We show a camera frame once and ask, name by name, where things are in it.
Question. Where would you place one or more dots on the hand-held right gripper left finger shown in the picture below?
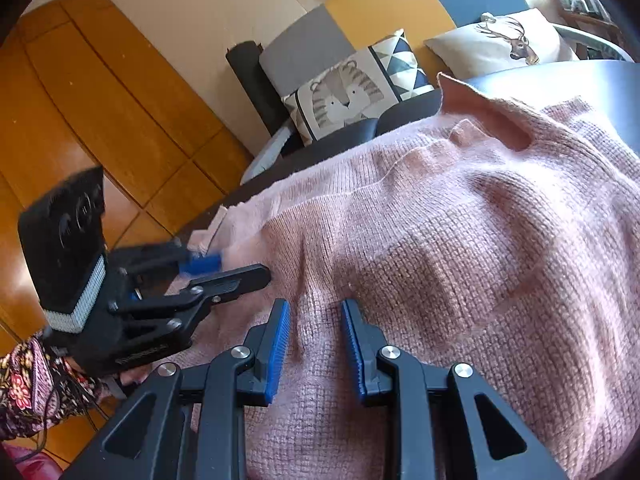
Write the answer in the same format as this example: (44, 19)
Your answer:
(277, 350)

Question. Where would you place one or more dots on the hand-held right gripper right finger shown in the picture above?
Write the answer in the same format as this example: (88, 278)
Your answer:
(352, 355)

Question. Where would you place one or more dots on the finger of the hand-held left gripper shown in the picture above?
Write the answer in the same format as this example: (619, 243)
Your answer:
(235, 280)
(202, 263)

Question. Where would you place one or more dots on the pink knitted sweater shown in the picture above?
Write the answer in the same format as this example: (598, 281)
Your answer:
(450, 240)

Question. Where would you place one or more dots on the person's left forearm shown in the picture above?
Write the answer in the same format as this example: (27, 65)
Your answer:
(35, 385)

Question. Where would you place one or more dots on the person's left hand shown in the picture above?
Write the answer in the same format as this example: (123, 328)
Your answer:
(127, 377)

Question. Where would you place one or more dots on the folded white towel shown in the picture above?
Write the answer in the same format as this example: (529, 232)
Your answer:
(205, 237)

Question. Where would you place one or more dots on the tiger print pillow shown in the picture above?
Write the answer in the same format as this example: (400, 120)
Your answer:
(345, 95)

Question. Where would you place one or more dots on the dark red cloth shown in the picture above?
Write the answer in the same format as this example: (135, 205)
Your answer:
(25, 460)

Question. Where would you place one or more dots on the grey yellow blue headboard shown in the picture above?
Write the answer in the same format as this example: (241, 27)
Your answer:
(360, 15)

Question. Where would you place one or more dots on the deer print pillow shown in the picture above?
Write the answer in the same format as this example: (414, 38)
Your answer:
(500, 42)

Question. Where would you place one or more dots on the cluttered wooden desk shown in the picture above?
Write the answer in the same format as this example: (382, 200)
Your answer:
(585, 10)

